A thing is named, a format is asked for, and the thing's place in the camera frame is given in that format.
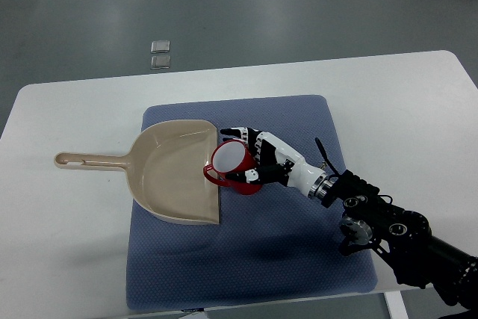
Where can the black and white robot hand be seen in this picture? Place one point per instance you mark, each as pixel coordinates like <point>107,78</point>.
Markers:
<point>277,162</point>

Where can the red cup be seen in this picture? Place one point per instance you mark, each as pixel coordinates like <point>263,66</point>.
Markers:
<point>231,156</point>

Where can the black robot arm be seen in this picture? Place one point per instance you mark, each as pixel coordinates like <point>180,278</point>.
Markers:
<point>403,239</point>

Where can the beige plastic dustpan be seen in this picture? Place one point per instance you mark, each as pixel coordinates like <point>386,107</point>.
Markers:
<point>164,171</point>

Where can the blue fabric mat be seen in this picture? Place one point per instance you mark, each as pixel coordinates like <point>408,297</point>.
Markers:
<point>276,244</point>

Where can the upper metal floor plate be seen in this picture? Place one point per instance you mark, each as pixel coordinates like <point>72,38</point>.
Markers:
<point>160,46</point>

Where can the white table leg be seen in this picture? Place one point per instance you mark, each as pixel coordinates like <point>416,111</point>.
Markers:
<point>395,304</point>

